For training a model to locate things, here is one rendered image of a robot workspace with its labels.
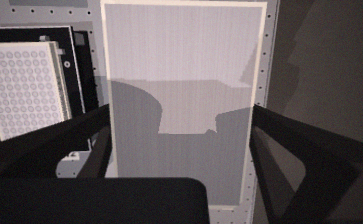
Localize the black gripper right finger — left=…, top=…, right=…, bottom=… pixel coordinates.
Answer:
left=249, top=104, right=363, bottom=224

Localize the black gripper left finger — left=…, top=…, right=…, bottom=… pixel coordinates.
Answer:
left=0, top=103, right=112, bottom=178

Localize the grey perforated base plate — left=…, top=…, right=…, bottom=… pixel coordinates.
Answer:
left=0, top=0, right=280, bottom=224

